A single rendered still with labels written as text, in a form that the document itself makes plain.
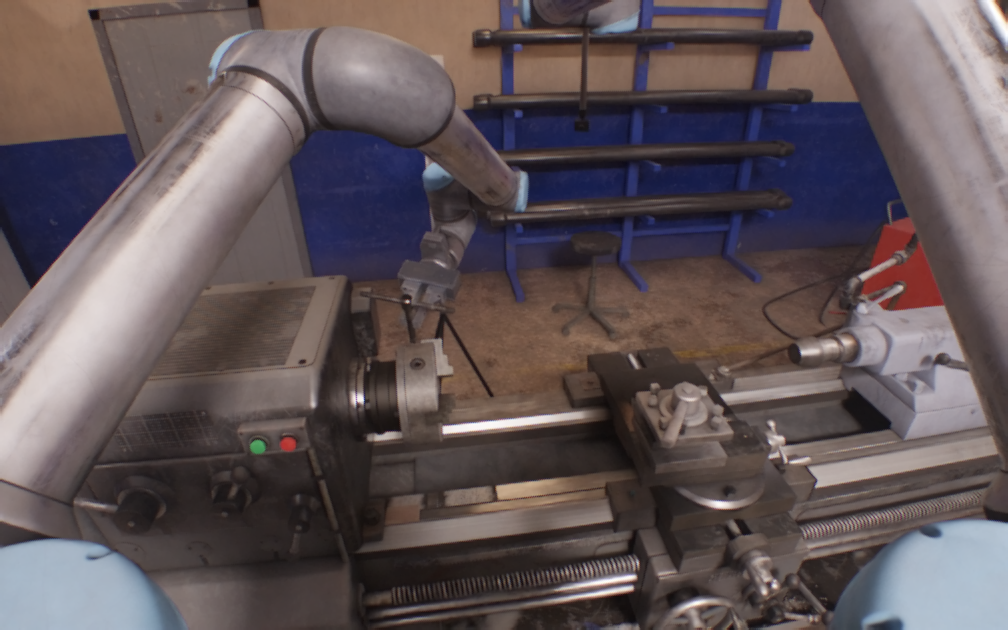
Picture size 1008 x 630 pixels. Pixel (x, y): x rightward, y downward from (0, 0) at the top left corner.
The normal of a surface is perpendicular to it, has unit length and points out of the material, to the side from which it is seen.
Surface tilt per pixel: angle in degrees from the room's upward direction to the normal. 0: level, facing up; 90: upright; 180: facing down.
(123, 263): 52
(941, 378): 68
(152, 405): 45
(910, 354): 86
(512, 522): 36
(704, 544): 0
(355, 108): 110
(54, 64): 90
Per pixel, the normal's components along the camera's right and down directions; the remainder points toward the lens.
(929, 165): -0.97, 0.08
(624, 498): -0.02, -0.87
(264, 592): 0.05, -0.47
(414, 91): 0.61, 0.28
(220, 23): 0.14, 0.49
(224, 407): 0.08, -0.26
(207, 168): 0.65, -0.29
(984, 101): -0.55, -0.16
